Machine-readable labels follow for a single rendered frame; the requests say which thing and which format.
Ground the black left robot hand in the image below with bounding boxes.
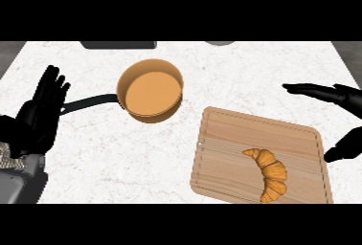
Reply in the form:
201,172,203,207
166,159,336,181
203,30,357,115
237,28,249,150
0,64,73,160

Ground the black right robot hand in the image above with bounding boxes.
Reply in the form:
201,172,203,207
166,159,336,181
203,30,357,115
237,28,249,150
281,82,362,164

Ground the wooden cutting board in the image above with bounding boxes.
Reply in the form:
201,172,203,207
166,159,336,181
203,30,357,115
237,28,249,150
190,106,336,205

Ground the golden croissant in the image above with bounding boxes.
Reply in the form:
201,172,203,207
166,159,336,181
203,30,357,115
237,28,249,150
243,147,289,204

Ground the dark grey flat appliance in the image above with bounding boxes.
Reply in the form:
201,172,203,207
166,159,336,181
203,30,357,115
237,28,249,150
80,40,159,50

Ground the grey rounded object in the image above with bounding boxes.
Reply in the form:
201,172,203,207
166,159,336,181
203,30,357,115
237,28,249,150
204,40,237,47

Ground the orange pot with black handle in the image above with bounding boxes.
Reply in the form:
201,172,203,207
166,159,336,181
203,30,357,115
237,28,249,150
60,58,185,124

